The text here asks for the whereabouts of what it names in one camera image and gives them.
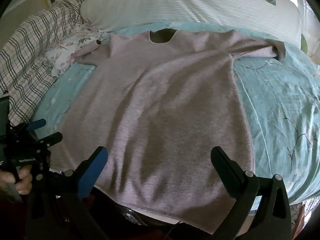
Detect pink knit shirt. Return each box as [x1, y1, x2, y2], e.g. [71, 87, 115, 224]
[47, 29, 287, 224]

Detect teal floral bedsheet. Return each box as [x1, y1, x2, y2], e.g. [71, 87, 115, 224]
[32, 21, 320, 204]

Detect person's left hand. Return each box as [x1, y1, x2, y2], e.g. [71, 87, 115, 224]
[0, 165, 33, 202]

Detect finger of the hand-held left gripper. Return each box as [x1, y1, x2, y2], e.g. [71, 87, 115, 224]
[37, 131, 63, 148]
[25, 118, 47, 131]

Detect plaid blanket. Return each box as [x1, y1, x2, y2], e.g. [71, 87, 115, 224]
[0, 0, 88, 128]

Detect white floral cloth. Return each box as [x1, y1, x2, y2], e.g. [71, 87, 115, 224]
[45, 22, 113, 78]

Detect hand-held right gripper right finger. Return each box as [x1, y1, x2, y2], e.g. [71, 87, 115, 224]
[210, 146, 292, 240]

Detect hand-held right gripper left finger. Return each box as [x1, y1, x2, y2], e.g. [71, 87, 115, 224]
[25, 146, 109, 240]

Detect white striped pillow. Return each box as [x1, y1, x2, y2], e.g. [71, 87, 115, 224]
[80, 0, 302, 46]

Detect dark red cloth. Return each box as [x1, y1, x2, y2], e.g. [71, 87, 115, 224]
[0, 195, 213, 240]

